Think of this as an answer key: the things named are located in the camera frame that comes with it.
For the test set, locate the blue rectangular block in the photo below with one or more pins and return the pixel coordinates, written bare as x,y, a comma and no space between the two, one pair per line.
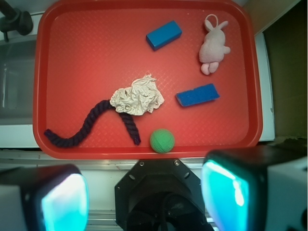
163,35

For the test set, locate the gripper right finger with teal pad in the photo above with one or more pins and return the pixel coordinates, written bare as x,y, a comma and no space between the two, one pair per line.
262,188

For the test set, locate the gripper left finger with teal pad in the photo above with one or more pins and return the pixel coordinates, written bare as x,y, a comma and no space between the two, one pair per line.
52,198

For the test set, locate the red plastic tray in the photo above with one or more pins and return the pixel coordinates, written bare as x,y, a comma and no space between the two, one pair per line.
87,49

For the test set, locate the blue sponge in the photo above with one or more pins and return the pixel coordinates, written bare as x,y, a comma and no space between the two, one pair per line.
198,95

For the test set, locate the clear plastic bin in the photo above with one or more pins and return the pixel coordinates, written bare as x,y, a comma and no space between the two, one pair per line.
16,82

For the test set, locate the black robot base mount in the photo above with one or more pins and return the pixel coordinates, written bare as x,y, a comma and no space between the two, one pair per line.
160,195

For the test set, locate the green rubber ball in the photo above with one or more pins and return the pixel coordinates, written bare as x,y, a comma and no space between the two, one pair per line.
162,141

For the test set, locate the pink plush bunny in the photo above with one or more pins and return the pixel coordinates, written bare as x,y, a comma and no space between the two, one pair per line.
213,49

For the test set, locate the black clamp knob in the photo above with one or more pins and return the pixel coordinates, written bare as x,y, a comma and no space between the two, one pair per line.
14,20

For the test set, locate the crumpled white paper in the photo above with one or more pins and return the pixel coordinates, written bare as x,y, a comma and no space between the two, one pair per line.
141,97

